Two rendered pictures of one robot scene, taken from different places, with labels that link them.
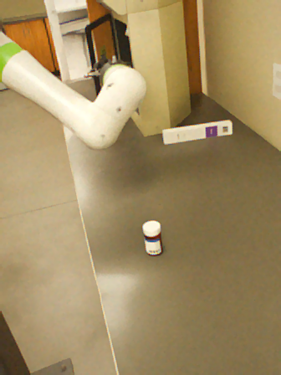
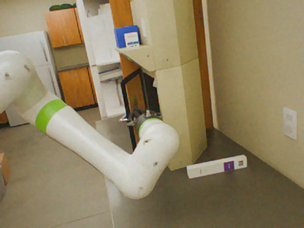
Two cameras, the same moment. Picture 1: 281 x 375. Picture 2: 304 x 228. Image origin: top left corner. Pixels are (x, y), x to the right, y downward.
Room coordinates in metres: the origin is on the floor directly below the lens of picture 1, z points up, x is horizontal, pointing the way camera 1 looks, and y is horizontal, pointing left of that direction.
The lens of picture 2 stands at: (0.25, 0.03, 1.59)
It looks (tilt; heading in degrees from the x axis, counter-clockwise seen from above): 18 degrees down; 358
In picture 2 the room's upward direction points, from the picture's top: 9 degrees counter-clockwise
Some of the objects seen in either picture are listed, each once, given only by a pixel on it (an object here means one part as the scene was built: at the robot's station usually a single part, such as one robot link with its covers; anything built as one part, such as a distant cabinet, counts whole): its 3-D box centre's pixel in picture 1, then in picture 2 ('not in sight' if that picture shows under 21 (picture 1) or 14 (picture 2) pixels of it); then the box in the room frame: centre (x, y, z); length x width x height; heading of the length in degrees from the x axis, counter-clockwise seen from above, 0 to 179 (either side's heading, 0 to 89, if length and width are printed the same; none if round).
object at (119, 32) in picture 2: not in sight; (126, 36); (1.59, 0.05, 1.56); 0.10 x 0.10 x 0.09; 10
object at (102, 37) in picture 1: (106, 69); (138, 113); (1.52, 0.06, 1.19); 0.30 x 0.01 x 0.40; 163
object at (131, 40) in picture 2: not in sight; (131, 40); (1.47, 0.03, 1.54); 0.05 x 0.05 x 0.06; 6
